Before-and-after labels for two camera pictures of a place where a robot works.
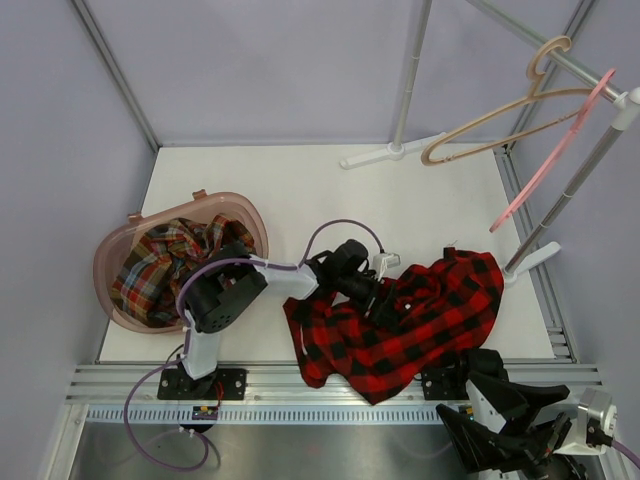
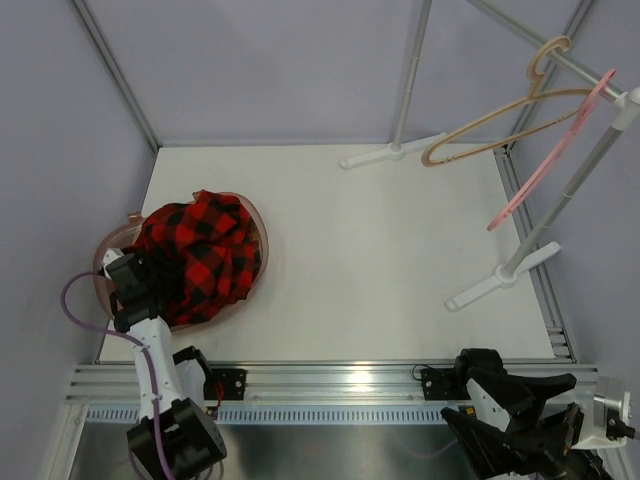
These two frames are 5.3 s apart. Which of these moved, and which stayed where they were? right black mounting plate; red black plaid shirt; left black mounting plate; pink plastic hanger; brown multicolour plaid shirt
Moved: red black plaid shirt; brown multicolour plaid shirt
Stayed: pink plastic hanger; left black mounting plate; right black mounting plate
